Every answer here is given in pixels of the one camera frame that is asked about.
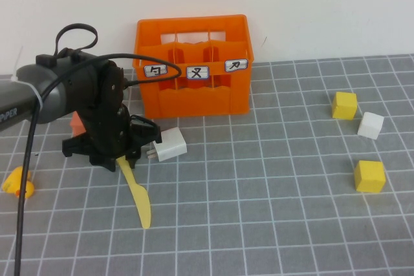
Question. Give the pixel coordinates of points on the white plug charger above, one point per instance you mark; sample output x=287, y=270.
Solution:
x=173, y=145

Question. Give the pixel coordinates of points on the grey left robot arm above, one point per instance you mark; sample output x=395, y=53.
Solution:
x=19, y=95

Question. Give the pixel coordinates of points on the salmon pink cube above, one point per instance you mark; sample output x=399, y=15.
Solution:
x=77, y=125

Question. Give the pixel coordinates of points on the pale yellow plastic knife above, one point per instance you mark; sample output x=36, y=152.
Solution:
x=143, y=198

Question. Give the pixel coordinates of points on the white label spoon character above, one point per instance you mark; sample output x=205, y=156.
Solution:
x=154, y=71

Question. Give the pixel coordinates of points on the yellow cube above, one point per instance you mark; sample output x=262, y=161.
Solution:
x=344, y=105
x=369, y=176

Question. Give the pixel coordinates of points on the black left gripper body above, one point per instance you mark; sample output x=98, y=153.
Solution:
x=106, y=140

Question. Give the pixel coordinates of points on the white label fork character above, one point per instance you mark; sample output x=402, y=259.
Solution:
x=197, y=72

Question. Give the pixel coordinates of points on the white zip tie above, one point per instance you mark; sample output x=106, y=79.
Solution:
x=38, y=98

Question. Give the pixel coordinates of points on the white cube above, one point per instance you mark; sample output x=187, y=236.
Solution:
x=370, y=125

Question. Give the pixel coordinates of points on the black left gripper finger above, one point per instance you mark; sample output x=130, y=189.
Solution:
x=107, y=164
x=133, y=159

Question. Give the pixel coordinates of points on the yellow rubber duck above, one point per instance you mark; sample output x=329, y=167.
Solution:
x=11, y=183

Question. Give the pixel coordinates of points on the white label knife character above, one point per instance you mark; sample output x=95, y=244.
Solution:
x=236, y=65

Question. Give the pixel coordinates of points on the grey grid tablecloth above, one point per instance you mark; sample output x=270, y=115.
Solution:
x=258, y=208

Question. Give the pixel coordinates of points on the orange plastic cutlery crate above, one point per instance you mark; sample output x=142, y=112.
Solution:
x=194, y=101

